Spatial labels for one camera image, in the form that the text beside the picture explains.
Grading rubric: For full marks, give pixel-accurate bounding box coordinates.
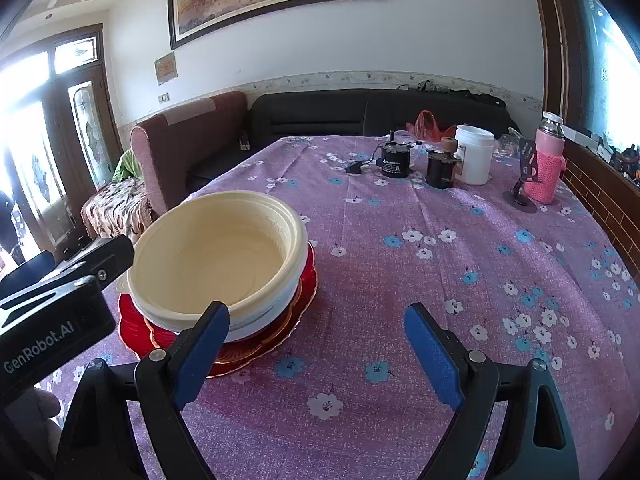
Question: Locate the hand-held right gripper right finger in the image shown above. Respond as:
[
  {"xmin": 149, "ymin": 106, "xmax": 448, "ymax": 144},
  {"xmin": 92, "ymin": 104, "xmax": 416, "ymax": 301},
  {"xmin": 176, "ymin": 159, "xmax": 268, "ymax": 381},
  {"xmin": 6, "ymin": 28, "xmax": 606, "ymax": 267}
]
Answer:
[{"xmin": 404, "ymin": 302, "xmax": 581, "ymax": 480}]

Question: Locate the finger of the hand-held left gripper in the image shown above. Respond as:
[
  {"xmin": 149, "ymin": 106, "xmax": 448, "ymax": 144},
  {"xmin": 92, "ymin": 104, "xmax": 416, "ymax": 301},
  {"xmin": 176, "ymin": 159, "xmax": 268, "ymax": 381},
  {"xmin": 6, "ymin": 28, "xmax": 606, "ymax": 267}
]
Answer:
[
  {"xmin": 52, "ymin": 235, "xmax": 135, "ymax": 278},
  {"xmin": 0, "ymin": 274, "xmax": 109, "ymax": 327}
]

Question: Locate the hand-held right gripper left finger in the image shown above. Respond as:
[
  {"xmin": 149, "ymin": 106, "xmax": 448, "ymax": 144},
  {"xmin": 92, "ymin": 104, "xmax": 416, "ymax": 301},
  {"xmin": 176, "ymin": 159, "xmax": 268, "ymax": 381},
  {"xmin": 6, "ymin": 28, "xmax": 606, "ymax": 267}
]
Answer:
[{"xmin": 57, "ymin": 301, "xmax": 231, "ymax": 480}]

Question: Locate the white plate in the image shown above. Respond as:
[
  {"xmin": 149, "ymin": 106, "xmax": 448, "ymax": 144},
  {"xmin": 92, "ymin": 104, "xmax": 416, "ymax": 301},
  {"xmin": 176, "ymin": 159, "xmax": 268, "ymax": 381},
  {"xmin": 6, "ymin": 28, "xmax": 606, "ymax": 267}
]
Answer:
[{"xmin": 129, "ymin": 230, "xmax": 309, "ymax": 344}]

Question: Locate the red gold-rimmed plate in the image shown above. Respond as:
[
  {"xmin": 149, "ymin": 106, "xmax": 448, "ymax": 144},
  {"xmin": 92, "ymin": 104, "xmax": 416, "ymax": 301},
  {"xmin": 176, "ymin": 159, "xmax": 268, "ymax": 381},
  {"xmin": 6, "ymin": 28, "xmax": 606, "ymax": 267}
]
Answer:
[{"xmin": 144, "ymin": 244, "xmax": 319, "ymax": 379}]

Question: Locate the red plastic plate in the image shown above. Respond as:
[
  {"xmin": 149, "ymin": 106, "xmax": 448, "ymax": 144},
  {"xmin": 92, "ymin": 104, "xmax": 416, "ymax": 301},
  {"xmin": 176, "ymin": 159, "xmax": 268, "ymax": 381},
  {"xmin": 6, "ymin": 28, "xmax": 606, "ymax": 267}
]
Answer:
[{"xmin": 118, "ymin": 292, "xmax": 156, "ymax": 361}]

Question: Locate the cream plastic bowl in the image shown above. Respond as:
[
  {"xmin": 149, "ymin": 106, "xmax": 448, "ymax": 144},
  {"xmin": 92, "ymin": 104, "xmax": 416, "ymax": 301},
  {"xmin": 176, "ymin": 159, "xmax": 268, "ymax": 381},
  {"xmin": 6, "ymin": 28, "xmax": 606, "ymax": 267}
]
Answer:
[{"xmin": 116, "ymin": 190, "xmax": 308, "ymax": 332}]

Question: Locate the person's left hand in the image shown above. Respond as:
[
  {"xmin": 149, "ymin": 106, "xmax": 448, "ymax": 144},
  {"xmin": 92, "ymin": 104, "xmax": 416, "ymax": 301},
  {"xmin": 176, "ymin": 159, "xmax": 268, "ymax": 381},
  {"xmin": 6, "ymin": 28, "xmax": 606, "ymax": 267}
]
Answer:
[{"xmin": 17, "ymin": 389, "xmax": 61, "ymax": 441}]

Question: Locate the brown patterned blanket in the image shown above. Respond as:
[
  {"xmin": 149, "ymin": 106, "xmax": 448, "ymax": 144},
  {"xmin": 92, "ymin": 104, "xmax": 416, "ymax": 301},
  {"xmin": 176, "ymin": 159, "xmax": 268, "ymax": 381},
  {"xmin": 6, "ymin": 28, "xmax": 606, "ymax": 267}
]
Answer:
[{"xmin": 81, "ymin": 177, "xmax": 152, "ymax": 244}]

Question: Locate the green cloth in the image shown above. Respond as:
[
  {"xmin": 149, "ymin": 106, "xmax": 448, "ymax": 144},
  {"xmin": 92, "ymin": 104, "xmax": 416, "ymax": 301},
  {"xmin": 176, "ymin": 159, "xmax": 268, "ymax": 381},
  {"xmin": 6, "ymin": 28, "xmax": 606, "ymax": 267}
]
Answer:
[{"xmin": 112, "ymin": 152, "xmax": 146, "ymax": 184}]

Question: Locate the purple floral tablecloth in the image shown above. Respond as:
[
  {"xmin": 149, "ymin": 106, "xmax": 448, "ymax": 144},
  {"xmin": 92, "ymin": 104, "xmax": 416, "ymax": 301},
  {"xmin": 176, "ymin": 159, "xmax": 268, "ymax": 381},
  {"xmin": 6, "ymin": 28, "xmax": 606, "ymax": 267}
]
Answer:
[{"xmin": 37, "ymin": 135, "xmax": 640, "ymax": 480}]

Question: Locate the reddish brown armchair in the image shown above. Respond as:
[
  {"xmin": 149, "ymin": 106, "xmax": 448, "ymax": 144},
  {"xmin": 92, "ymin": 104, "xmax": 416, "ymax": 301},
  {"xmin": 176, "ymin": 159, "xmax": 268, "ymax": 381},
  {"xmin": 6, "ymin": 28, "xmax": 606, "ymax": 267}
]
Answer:
[{"xmin": 130, "ymin": 91, "xmax": 249, "ymax": 216}]

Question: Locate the wooden glass door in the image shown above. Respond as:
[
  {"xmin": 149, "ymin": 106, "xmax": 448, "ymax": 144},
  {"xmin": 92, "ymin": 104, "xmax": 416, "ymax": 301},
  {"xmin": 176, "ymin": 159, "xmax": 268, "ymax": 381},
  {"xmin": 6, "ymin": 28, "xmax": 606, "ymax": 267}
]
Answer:
[{"xmin": 0, "ymin": 24, "xmax": 124, "ymax": 261}]

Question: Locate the black phone stand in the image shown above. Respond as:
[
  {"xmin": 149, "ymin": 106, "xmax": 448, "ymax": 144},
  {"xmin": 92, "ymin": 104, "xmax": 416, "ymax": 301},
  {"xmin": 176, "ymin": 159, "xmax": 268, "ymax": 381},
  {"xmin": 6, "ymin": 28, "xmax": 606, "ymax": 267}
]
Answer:
[{"xmin": 502, "ymin": 137, "xmax": 542, "ymax": 214}]

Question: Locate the motor with wooden wheel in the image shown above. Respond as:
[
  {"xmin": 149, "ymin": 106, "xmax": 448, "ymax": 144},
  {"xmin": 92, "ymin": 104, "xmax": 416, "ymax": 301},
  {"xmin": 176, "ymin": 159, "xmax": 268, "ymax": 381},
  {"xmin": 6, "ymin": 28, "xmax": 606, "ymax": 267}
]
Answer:
[{"xmin": 425, "ymin": 136, "xmax": 460, "ymax": 190}]

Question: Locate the black electric motor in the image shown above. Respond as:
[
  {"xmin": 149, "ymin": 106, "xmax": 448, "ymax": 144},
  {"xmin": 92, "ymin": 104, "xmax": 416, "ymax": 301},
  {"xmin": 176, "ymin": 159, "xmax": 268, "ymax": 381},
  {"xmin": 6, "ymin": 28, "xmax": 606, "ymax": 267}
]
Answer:
[{"xmin": 376, "ymin": 131, "xmax": 415, "ymax": 179}]

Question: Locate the white plastic jar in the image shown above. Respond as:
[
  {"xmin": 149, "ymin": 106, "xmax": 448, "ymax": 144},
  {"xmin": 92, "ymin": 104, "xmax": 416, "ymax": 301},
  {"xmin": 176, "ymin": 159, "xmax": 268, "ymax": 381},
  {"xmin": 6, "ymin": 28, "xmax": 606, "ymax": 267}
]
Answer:
[{"xmin": 454, "ymin": 125, "xmax": 496, "ymax": 186}]

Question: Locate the flask in pink knitted cover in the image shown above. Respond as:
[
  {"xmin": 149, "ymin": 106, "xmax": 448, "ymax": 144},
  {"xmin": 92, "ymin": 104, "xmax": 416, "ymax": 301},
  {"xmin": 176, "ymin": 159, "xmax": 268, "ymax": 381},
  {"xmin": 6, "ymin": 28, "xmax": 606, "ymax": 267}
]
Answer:
[{"xmin": 522, "ymin": 111, "xmax": 567, "ymax": 205}]

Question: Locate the red plastic bag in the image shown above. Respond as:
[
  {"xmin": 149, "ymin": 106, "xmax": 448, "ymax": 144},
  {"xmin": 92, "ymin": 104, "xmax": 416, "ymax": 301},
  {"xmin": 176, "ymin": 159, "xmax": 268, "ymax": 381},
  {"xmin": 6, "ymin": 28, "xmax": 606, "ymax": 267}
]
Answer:
[{"xmin": 406, "ymin": 110, "xmax": 458, "ymax": 144}]

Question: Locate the black sofa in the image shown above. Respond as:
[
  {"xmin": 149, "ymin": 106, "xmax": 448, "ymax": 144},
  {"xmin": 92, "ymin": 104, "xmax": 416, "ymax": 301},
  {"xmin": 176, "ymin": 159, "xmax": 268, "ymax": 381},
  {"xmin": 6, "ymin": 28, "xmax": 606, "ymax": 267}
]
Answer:
[{"xmin": 187, "ymin": 91, "xmax": 522, "ymax": 193}]

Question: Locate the dark cloth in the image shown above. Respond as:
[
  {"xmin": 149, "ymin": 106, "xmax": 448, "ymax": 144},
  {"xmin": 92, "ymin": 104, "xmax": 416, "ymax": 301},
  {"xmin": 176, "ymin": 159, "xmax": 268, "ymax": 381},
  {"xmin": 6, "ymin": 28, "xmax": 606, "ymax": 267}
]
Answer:
[{"xmin": 415, "ymin": 80, "xmax": 507, "ymax": 108}]

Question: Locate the small framed wall plaque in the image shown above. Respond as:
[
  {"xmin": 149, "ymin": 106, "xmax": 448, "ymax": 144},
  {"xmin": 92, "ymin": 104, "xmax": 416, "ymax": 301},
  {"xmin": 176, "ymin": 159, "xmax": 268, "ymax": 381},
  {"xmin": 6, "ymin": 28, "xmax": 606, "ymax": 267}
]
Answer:
[{"xmin": 154, "ymin": 51, "xmax": 178, "ymax": 86}]

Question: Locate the wooden window frame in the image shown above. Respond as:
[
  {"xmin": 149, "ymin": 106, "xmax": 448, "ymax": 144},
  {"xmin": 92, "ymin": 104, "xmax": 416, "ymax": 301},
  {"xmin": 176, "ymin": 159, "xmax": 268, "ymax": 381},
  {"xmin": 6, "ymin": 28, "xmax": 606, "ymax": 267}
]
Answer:
[{"xmin": 525, "ymin": 0, "xmax": 640, "ymax": 137}]

